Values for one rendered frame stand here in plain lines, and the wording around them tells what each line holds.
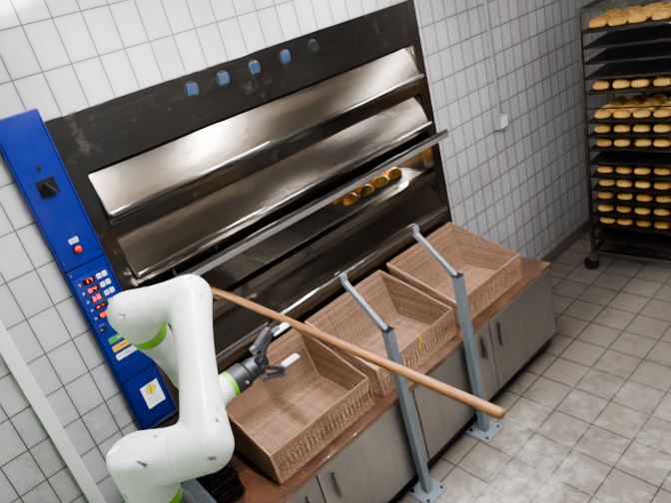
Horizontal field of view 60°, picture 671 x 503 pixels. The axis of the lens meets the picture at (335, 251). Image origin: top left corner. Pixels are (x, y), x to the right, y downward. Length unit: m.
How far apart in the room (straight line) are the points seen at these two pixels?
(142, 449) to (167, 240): 1.14
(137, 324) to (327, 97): 1.59
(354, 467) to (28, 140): 1.79
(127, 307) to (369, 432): 1.36
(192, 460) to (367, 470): 1.40
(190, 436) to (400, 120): 2.19
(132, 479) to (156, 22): 1.62
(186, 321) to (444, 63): 2.35
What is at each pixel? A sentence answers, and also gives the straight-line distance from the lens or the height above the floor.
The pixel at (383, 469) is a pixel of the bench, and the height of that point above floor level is 0.29.
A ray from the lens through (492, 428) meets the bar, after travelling 3.30.
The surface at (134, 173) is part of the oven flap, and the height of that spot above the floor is 1.82.
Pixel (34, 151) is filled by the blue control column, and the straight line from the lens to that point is 2.20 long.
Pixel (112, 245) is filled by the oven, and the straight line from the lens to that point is 2.34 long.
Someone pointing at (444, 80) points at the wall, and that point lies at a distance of 3.45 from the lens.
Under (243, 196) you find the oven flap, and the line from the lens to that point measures 2.58.
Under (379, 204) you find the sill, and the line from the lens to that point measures 3.11.
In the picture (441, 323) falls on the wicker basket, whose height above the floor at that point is 0.70.
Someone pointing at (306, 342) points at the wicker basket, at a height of 0.77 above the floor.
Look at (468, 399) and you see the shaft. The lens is 1.67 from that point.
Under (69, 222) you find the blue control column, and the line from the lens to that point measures 2.25.
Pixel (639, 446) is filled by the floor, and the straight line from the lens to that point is 3.23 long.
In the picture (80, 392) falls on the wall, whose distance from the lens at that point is 2.46.
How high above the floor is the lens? 2.29
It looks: 24 degrees down
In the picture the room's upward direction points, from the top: 15 degrees counter-clockwise
